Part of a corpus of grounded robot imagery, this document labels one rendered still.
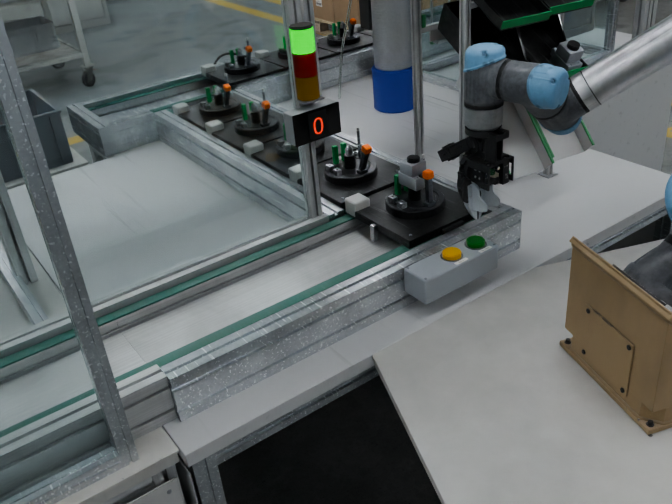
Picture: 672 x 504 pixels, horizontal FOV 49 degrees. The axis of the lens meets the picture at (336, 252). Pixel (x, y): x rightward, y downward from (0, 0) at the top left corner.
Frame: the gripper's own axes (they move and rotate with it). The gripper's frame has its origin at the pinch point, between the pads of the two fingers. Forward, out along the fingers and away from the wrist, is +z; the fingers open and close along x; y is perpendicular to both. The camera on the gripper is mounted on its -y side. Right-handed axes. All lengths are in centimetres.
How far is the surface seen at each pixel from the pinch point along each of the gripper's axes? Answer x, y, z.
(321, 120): -16.5, -30.1, -17.5
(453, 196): 11.1, -18.0, 6.7
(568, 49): 44, -13, -22
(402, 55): 60, -94, -2
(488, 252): 0.3, 4.0, 8.3
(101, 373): -82, 0, -2
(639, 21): 166, -75, 6
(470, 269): -5.0, 4.0, 10.3
